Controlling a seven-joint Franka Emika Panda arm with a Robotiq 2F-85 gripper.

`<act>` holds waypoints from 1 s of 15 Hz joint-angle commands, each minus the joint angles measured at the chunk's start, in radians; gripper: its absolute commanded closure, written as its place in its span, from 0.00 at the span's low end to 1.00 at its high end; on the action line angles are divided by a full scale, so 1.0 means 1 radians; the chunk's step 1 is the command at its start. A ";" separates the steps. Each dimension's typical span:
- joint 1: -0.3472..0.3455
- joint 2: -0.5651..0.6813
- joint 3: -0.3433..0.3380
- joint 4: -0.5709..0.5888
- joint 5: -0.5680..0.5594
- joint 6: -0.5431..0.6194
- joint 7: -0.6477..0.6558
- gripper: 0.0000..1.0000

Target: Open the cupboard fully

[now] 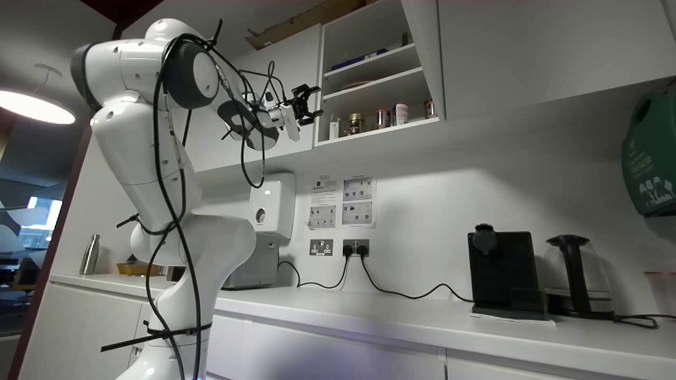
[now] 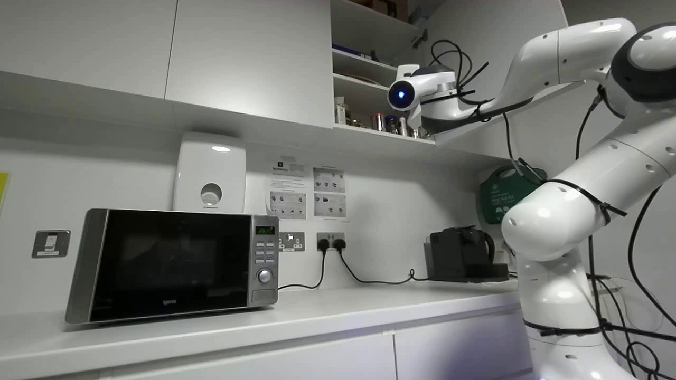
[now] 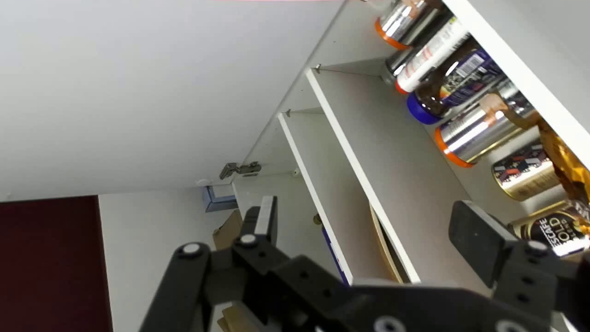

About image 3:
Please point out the tan round plate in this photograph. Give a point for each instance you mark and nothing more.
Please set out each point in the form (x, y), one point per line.
(387, 250)

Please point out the white cupboard door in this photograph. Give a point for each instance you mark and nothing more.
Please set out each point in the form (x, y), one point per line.
(123, 93)

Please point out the silver can white label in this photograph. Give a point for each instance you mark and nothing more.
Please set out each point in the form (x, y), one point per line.
(431, 56)

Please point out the black gold coffee jar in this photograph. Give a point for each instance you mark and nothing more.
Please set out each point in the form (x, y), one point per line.
(556, 231)

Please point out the dark gold coffee tin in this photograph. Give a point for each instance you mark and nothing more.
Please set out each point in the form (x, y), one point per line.
(527, 176)

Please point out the white cupboard shelf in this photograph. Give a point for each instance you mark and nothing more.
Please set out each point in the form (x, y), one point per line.
(541, 49)
(315, 185)
(370, 172)

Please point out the dark red wall beam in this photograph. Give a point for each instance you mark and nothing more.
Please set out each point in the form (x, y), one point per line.
(49, 264)

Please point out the flat blue item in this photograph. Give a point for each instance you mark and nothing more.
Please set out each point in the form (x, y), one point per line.
(333, 251)

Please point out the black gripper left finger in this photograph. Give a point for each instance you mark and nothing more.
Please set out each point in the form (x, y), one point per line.
(270, 216)

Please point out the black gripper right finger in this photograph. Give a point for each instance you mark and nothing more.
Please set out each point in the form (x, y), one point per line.
(482, 242)

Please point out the silver can orange lid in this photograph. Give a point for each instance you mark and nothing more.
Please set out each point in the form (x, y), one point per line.
(407, 21)
(486, 126)

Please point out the gold foil packet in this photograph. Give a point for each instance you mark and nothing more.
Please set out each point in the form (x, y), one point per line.
(569, 163)

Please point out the metal door hinge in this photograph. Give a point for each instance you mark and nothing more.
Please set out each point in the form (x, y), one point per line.
(237, 168)

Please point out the dark jar blue lid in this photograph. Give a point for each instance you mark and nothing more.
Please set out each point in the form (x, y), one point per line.
(458, 85)

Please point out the white cupboard carcass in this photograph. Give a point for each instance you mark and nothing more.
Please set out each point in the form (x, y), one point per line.
(265, 141)

